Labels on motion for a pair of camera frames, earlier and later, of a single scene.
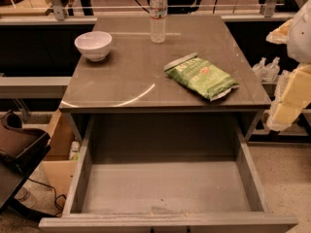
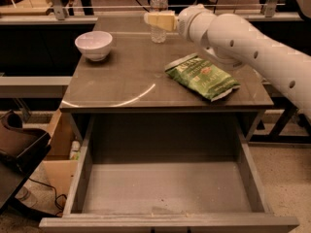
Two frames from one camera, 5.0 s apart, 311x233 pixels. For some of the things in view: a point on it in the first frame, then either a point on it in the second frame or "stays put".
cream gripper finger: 293,95 to 192,20
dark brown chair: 21,149 stays put
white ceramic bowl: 94,45 stays put
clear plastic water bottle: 157,12 stays put
